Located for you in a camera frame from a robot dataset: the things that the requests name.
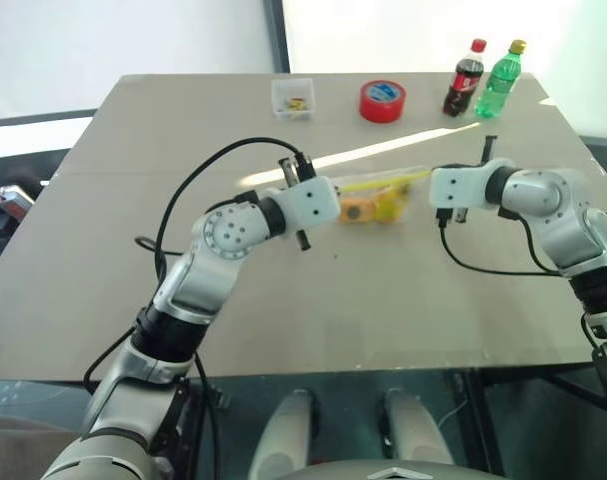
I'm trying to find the white left robot leg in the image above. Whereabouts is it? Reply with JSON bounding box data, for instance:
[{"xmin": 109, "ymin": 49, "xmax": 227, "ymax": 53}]
[{"xmin": 247, "ymin": 388, "xmax": 318, "ymax": 480}]

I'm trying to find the clear plastic bag yellow zip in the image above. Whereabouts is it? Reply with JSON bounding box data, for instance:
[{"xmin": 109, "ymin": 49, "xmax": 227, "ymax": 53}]
[{"xmin": 331, "ymin": 166, "xmax": 434, "ymax": 227}]

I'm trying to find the grey robot torso front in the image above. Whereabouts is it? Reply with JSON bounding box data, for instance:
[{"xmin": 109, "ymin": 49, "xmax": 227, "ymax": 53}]
[{"xmin": 302, "ymin": 464, "xmax": 494, "ymax": 480}]

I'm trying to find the white robot leg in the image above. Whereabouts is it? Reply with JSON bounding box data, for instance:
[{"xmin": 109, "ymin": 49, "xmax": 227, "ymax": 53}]
[
  {"xmin": 247, "ymin": 388, "xmax": 318, "ymax": 480},
  {"xmin": 382, "ymin": 388, "xmax": 454, "ymax": 480}
]

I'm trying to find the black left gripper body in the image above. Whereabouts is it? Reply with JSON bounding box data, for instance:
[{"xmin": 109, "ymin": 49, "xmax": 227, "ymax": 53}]
[{"xmin": 277, "ymin": 155, "xmax": 317, "ymax": 251}]

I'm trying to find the red tape roll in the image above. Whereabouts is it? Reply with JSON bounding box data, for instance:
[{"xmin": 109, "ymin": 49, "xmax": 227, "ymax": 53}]
[{"xmin": 358, "ymin": 79, "xmax": 407, "ymax": 124}]

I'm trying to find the cola bottle red cap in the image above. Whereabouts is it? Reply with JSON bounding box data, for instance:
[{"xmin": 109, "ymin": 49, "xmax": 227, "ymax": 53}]
[{"xmin": 442, "ymin": 38, "xmax": 487, "ymax": 119}]

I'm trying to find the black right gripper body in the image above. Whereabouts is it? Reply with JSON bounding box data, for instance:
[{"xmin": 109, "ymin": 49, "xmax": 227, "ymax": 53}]
[{"xmin": 450, "ymin": 135, "xmax": 498, "ymax": 226}]

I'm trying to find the clear plastic box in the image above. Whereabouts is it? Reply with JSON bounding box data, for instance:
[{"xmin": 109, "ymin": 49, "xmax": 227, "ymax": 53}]
[{"xmin": 271, "ymin": 77, "xmax": 318, "ymax": 122}]

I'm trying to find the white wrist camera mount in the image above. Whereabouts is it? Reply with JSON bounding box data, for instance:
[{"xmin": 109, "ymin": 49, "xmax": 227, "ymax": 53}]
[
  {"xmin": 274, "ymin": 175, "xmax": 343, "ymax": 236},
  {"xmin": 429, "ymin": 158, "xmax": 515, "ymax": 210}
]

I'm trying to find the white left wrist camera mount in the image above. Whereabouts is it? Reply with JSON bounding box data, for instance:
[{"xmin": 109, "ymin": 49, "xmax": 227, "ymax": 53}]
[{"xmin": 274, "ymin": 175, "xmax": 343, "ymax": 236}]

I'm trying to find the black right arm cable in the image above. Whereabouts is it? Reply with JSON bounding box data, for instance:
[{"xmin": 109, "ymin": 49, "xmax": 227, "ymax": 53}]
[{"xmin": 435, "ymin": 209, "xmax": 567, "ymax": 277}]

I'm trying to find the dark window frame post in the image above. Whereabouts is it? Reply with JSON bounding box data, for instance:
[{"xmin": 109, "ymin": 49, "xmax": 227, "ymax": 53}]
[{"xmin": 260, "ymin": 0, "xmax": 292, "ymax": 76}]

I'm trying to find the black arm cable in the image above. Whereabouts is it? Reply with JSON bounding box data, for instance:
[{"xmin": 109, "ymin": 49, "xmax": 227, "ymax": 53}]
[
  {"xmin": 435, "ymin": 209, "xmax": 567, "ymax": 277},
  {"xmin": 134, "ymin": 137, "xmax": 314, "ymax": 301}
]

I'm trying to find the black table frame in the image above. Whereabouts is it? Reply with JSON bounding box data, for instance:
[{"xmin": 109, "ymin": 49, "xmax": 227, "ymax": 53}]
[{"xmin": 462, "ymin": 367, "xmax": 607, "ymax": 416}]

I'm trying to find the green bottle yellow cap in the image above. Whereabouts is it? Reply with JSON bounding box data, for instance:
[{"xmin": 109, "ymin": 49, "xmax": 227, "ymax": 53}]
[{"xmin": 474, "ymin": 39, "xmax": 528, "ymax": 120}]

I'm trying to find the white right robot leg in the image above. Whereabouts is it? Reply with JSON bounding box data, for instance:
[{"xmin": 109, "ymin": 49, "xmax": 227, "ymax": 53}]
[{"xmin": 382, "ymin": 388, "xmax": 454, "ymax": 480}]

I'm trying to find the red white handheld device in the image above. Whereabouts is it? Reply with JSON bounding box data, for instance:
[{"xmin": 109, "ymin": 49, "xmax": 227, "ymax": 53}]
[{"xmin": 0, "ymin": 184, "xmax": 37, "ymax": 216}]

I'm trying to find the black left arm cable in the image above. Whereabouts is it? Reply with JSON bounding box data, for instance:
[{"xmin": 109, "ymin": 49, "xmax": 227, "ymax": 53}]
[{"xmin": 134, "ymin": 137, "xmax": 314, "ymax": 301}]

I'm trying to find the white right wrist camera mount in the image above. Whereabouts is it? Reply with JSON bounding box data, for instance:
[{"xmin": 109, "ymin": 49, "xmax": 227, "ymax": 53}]
[{"xmin": 429, "ymin": 158, "xmax": 515, "ymax": 210}]

